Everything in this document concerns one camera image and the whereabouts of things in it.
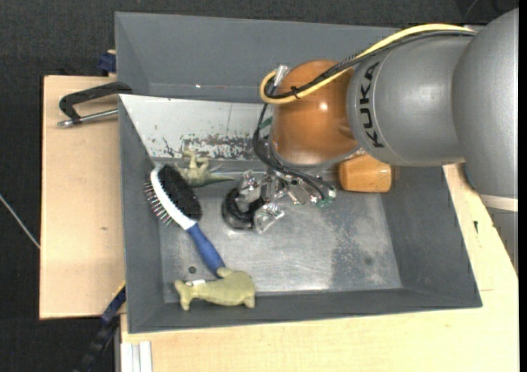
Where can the pale brown flat board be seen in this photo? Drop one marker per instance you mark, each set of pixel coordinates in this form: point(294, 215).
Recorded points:
point(78, 197)

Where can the orange rounded block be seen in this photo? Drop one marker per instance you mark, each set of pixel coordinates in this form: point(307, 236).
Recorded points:
point(364, 175)

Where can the green toy dinosaur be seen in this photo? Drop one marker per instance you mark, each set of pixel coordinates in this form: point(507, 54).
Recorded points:
point(198, 175)

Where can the grey metal bin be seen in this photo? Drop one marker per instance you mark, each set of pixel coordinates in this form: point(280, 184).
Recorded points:
point(313, 251)

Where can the green plush dolphin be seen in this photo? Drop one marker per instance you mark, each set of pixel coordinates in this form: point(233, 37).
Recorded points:
point(224, 290)

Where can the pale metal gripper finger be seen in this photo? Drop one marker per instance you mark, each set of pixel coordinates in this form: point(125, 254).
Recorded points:
point(268, 215)
point(249, 186)

